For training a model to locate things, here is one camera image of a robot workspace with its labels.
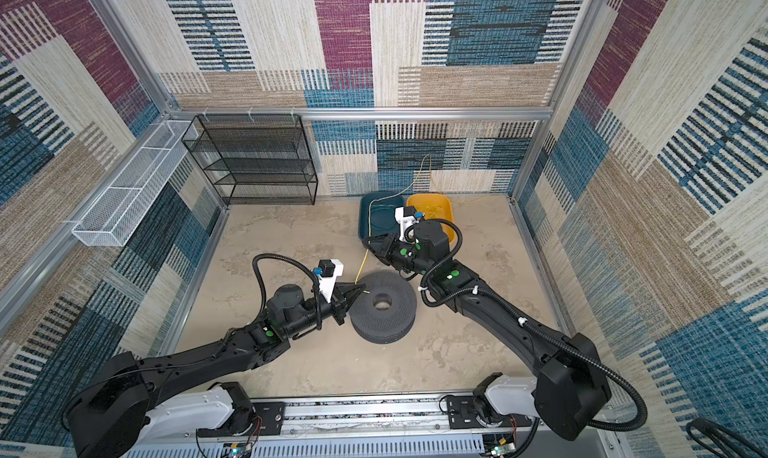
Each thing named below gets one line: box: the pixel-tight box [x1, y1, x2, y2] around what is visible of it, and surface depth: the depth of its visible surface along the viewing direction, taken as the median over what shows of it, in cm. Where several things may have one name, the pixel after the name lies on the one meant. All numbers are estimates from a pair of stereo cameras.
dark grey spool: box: [350, 272, 417, 345], surface depth 88 cm
